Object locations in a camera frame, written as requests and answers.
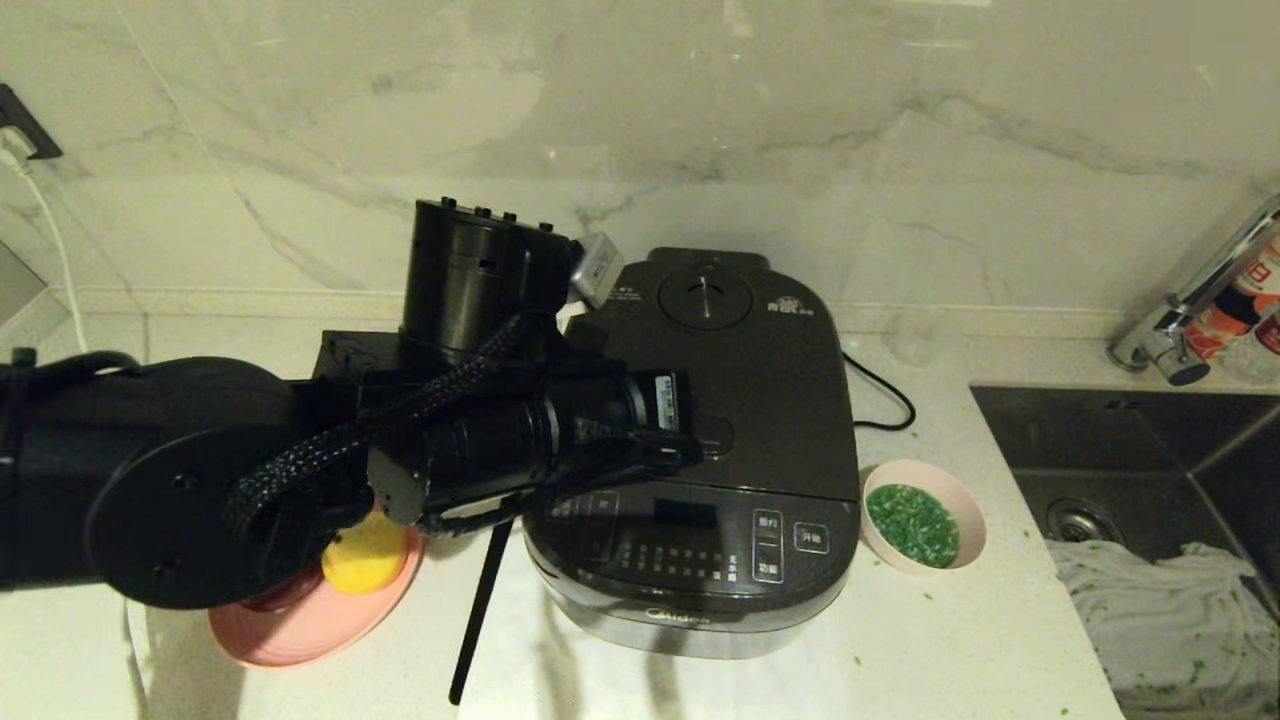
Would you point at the black wall socket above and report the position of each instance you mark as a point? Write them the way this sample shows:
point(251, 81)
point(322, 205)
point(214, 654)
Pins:
point(25, 115)

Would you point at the yellow pear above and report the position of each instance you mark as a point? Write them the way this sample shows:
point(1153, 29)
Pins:
point(365, 565)

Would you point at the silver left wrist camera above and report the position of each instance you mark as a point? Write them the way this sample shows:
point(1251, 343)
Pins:
point(600, 270)

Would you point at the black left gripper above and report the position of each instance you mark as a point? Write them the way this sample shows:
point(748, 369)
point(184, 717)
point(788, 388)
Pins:
point(620, 420)

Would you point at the black rice cooker lid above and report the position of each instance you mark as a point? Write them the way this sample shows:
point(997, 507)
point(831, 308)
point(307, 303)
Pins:
point(780, 400)

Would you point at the pink plate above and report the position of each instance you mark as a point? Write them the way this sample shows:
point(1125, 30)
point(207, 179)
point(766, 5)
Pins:
point(300, 630)

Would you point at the pink bowl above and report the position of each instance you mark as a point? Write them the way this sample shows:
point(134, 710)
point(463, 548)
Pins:
point(970, 520)

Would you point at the chrome faucet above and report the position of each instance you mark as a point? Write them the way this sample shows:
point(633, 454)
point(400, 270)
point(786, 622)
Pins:
point(1165, 345)

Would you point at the white plug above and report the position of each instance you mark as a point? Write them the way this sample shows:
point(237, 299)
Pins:
point(15, 150)

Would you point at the dark steel sink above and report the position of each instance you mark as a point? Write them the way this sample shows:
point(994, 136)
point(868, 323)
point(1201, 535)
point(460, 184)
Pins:
point(1100, 440)

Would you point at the grey rag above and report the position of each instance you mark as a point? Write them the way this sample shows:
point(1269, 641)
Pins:
point(1170, 620)

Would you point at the green chopped bits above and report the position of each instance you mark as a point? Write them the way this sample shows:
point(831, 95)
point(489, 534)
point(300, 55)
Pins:
point(912, 525)

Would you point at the orange red bottle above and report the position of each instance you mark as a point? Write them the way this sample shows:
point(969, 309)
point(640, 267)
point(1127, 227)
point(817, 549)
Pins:
point(1235, 305)

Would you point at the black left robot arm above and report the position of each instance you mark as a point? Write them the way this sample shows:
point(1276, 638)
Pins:
point(150, 480)

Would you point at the red apple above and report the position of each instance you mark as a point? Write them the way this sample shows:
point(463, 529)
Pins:
point(295, 597)

